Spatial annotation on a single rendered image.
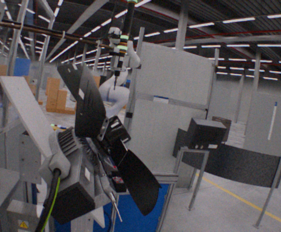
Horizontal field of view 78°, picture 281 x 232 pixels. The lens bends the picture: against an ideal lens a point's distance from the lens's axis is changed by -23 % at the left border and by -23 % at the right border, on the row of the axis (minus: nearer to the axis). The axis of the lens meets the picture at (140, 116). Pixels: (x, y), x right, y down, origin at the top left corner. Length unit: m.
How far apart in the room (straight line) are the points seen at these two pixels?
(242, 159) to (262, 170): 0.31
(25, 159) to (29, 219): 0.25
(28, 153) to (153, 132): 2.26
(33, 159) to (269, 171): 2.38
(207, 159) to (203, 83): 1.09
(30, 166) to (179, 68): 2.46
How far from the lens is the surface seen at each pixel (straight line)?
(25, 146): 0.85
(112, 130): 0.82
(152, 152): 2.99
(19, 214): 0.91
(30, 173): 0.89
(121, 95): 1.48
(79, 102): 0.57
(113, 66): 0.92
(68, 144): 0.81
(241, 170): 2.55
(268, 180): 2.66
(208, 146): 1.54
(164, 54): 2.89
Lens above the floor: 1.38
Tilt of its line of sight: 7 degrees down
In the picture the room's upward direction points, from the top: 10 degrees clockwise
